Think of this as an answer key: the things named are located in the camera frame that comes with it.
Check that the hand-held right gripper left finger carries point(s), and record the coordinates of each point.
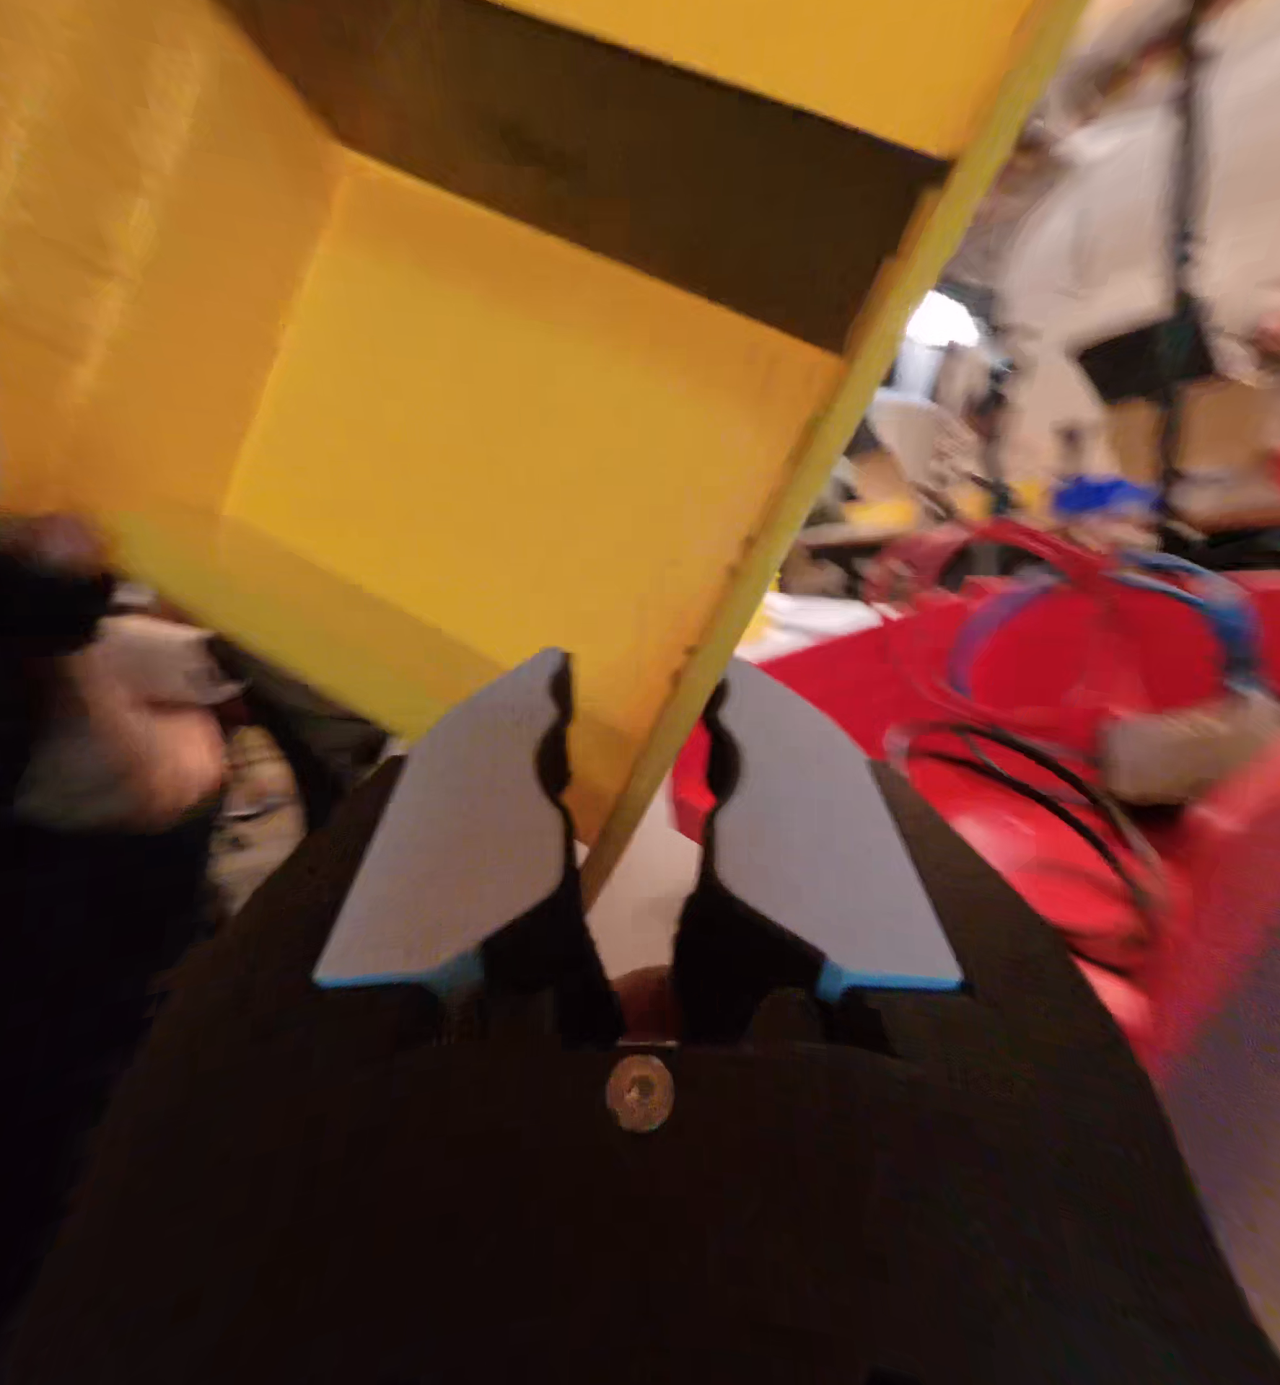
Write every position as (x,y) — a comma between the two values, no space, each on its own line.
(456,844)

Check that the red plastic bin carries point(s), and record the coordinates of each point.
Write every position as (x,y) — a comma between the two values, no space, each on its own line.
(1063,672)

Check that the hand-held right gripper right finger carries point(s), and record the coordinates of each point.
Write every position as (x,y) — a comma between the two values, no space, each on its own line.
(825,854)

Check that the yellow plastic bin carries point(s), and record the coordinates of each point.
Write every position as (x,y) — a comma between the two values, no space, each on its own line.
(489,433)

